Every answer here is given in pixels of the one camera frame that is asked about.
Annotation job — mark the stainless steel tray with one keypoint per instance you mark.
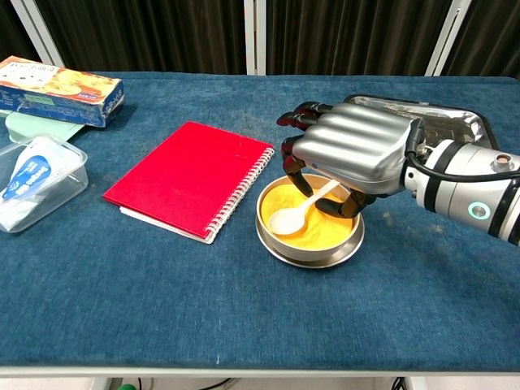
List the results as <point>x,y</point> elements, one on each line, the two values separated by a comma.
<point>447,120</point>

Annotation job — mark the blue orange biscuit box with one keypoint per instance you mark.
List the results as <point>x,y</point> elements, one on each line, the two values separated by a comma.
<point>61,93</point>

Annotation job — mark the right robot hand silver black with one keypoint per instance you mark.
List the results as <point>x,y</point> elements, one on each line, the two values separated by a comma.
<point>357,142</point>

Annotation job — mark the bright green round object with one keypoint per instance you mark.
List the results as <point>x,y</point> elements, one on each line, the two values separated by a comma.
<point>128,387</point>

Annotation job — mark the mint green plastic lid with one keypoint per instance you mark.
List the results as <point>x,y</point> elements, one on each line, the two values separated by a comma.
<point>32,128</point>

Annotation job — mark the red spiral notebook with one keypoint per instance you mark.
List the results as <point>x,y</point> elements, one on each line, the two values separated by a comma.
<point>187,174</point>

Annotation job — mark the white partition frame post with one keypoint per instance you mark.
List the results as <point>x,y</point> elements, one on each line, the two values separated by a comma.
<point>255,36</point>
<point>37,32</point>
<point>449,36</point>

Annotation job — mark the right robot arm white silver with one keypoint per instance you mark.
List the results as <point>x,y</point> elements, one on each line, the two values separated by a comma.
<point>467,195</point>

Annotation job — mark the round metal bowl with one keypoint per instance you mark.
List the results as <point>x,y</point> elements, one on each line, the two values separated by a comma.
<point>308,256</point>

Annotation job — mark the blue table cloth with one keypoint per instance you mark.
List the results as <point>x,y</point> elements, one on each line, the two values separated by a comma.
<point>162,292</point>

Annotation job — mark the clear plastic container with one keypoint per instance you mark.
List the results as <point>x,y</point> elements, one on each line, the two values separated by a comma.
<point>77,178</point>

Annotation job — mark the white blue packet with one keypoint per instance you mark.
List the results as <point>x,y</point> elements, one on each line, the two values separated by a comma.
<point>28,174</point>

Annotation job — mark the dark pleated curtain panel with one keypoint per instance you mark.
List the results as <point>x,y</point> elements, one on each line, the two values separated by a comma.
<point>495,36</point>
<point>345,32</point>
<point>142,32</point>
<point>12,32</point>

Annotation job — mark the white plastic spoon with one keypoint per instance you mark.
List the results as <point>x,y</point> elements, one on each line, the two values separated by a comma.
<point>286,222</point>

